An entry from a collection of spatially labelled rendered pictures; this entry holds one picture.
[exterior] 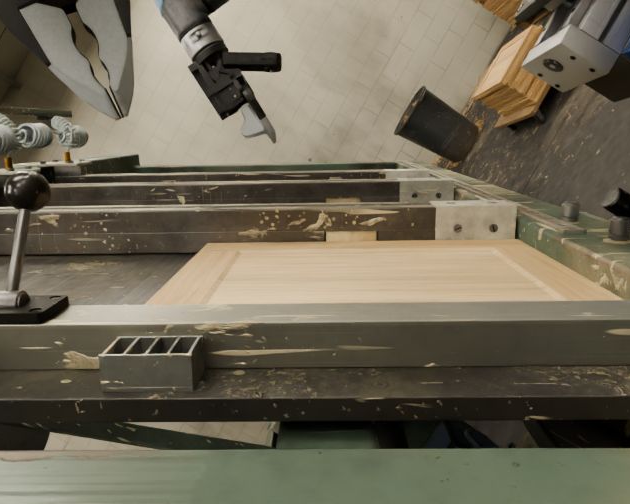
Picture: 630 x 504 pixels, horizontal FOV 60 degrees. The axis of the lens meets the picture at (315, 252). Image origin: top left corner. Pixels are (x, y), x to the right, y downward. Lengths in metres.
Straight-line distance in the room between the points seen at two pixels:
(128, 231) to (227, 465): 0.69
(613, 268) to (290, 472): 0.47
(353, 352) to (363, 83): 5.81
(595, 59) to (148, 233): 0.73
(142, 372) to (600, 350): 0.36
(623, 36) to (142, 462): 0.89
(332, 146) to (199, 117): 1.46
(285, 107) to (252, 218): 5.25
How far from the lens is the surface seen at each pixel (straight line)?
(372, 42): 6.34
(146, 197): 1.34
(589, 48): 0.96
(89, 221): 0.93
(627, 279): 0.62
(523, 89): 3.90
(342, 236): 0.85
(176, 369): 0.43
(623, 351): 0.51
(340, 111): 6.11
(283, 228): 0.86
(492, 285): 0.65
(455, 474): 0.25
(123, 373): 0.44
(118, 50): 0.44
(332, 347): 0.45
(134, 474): 0.26
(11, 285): 0.53
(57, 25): 0.45
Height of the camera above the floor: 1.23
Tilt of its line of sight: 5 degrees down
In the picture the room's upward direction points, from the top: 61 degrees counter-clockwise
